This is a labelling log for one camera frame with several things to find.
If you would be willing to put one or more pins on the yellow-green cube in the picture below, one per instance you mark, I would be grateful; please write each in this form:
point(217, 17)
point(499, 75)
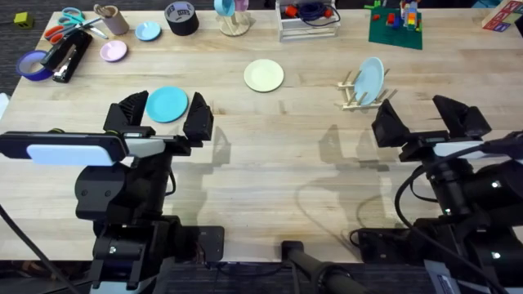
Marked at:
point(23, 20)

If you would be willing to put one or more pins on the green board with toy blocks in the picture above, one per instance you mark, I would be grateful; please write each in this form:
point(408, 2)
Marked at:
point(394, 30)

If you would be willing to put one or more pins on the light blue cup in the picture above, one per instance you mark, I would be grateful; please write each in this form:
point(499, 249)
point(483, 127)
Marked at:
point(224, 6)

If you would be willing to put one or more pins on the pale blue plate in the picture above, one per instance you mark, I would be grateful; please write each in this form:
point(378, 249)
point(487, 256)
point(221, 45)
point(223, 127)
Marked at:
point(369, 81)

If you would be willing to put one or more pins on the wooden cup stand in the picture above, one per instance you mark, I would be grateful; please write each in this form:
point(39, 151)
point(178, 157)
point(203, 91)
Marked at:
point(233, 25)

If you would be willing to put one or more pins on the wooden toy block box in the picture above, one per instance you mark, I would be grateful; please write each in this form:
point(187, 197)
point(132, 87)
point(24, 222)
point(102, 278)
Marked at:
point(503, 16)

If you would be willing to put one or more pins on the blue tape roll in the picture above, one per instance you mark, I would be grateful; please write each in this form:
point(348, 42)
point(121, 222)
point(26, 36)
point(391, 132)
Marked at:
point(30, 69)

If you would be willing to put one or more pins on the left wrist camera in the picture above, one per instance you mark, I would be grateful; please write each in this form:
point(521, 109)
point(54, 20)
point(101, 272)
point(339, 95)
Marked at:
point(143, 147)

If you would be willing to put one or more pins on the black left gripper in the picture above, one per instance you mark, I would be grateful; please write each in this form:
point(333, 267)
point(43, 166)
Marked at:
point(122, 192)

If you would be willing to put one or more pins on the teal plate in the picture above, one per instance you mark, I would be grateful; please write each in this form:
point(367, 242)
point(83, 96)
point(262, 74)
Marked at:
point(166, 104)

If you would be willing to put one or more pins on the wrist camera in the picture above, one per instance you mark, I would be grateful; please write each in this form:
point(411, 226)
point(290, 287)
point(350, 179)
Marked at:
point(143, 147)
point(453, 150)

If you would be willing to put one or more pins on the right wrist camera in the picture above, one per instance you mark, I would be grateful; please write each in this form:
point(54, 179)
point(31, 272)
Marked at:
point(453, 150)

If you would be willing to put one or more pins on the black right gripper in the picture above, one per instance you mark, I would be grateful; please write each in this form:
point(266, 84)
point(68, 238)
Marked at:
point(417, 149)

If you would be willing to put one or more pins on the small wooden peg rack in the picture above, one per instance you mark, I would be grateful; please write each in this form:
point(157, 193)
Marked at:
point(347, 104)

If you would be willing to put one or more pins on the pink cup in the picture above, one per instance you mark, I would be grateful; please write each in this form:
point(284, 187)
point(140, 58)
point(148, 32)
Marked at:
point(241, 4)

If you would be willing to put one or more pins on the brown cardboard tube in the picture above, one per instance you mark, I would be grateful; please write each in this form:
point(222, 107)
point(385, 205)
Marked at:
point(116, 22)

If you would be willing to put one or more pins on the cream plate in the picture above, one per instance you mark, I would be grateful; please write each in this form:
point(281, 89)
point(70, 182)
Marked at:
point(264, 75)

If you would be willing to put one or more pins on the black mounting pole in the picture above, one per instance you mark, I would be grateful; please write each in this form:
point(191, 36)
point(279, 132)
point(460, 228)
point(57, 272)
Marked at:
point(310, 265)

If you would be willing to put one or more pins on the small pink plate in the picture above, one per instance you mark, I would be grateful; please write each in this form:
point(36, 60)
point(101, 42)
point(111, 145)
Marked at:
point(113, 51)

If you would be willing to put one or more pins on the small light blue plate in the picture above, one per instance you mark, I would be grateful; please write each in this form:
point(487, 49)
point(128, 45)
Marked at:
point(148, 31)

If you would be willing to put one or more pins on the black tape roll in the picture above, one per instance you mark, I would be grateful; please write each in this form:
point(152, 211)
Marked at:
point(181, 18)

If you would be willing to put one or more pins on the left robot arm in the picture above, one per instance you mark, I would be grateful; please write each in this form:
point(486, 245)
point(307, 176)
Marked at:
point(135, 249)

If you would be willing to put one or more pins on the black stapler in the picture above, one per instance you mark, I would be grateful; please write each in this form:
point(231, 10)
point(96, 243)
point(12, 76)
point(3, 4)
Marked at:
point(69, 55)

